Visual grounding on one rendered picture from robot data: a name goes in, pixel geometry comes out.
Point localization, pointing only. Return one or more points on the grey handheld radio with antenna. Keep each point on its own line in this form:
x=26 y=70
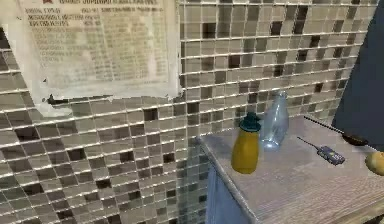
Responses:
x=328 y=154

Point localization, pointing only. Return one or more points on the clear glass bottle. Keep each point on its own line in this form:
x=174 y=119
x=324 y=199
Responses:
x=275 y=123

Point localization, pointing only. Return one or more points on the dark blue fridge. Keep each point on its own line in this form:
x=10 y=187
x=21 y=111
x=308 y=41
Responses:
x=365 y=93

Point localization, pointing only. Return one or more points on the wooden counter with blue cupboard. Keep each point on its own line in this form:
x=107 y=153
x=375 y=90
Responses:
x=300 y=186

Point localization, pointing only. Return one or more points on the white printed wall poster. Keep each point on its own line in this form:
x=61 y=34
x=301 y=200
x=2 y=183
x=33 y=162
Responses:
x=100 y=46

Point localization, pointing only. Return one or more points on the yellow bottle with teal cap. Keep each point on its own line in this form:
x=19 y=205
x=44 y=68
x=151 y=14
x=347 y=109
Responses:
x=245 y=150

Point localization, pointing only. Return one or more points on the yellow round fruit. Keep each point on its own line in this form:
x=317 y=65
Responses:
x=376 y=162

